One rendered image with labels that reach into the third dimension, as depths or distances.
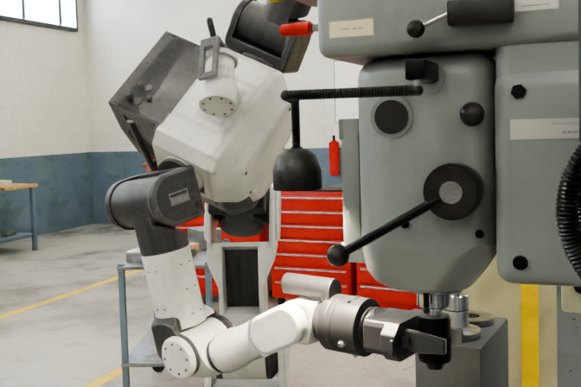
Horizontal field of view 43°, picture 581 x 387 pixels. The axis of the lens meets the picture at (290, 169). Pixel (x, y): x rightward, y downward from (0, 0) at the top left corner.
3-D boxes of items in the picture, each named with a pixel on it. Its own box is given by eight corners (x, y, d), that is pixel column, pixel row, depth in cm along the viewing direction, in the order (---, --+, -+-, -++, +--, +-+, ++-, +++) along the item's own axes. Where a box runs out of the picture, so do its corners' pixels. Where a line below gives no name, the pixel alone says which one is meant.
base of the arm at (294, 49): (230, 60, 159) (214, 43, 148) (257, 9, 160) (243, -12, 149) (290, 88, 156) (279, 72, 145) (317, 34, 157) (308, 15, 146)
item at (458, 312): (466, 333, 132) (466, 302, 132) (440, 330, 134) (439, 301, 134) (471, 326, 136) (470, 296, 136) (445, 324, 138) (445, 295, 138)
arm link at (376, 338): (392, 314, 102) (322, 302, 109) (393, 382, 102) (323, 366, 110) (433, 295, 112) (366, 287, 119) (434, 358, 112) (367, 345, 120)
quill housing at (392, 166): (350, 297, 98) (344, 57, 97) (389, 268, 117) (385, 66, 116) (496, 306, 91) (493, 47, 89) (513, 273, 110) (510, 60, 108)
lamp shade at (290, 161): (275, 187, 112) (274, 147, 112) (322, 186, 111) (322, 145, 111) (271, 192, 105) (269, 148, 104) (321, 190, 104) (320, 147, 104)
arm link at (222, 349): (255, 365, 121) (185, 396, 132) (290, 342, 129) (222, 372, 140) (226, 307, 122) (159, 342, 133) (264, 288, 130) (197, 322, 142)
